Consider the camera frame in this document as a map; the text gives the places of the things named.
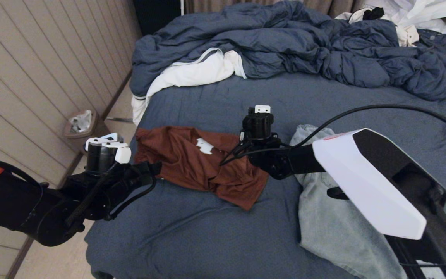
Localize rust brown shorts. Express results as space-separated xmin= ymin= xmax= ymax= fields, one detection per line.
xmin=134 ymin=126 xmax=270 ymax=211

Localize brown trash bin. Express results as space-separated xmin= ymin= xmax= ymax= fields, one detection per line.
xmin=63 ymin=110 xmax=112 ymax=153

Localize blue bed sheet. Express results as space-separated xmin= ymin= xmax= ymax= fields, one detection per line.
xmin=85 ymin=72 xmax=446 ymax=279

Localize white plastic bin bag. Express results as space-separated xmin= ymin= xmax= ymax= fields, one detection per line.
xmin=69 ymin=110 xmax=93 ymax=133

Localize light blue denim jeans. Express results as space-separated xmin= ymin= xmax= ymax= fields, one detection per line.
xmin=290 ymin=124 xmax=409 ymax=279

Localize dark blue crumpled duvet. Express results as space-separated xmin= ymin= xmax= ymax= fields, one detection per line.
xmin=130 ymin=0 xmax=446 ymax=101

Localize black cabinet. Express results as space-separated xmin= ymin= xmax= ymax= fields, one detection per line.
xmin=132 ymin=0 xmax=183 ymax=36

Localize beige curtain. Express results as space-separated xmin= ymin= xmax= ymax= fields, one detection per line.
xmin=184 ymin=0 xmax=367 ymax=20

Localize small black garment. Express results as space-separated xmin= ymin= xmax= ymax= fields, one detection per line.
xmin=362 ymin=8 xmax=385 ymax=21

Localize cream jacket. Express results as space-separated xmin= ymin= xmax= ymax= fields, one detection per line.
xmin=335 ymin=9 xmax=420 ymax=48

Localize white shirt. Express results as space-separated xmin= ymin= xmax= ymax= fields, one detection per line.
xmin=362 ymin=0 xmax=446 ymax=35

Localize dark denim garment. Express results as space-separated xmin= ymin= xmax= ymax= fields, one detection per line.
xmin=417 ymin=30 xmax=446 ymax=82

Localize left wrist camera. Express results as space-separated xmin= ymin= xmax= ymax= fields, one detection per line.
xmin=85 ymin=133 xmax=132 ymax=175

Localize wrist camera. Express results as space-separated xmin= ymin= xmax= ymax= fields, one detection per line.
xmin=85 ymin=133 xmax=132 ymax=175
xmin=242 ymin=105 xmax=274 ymax=141

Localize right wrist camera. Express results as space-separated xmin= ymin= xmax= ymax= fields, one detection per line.
xmin=242 ymin=105 xmax=274 ymax=141

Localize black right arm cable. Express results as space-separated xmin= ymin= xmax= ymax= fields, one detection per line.
xmin=219 ymin=104 xmax=446 ymax=248

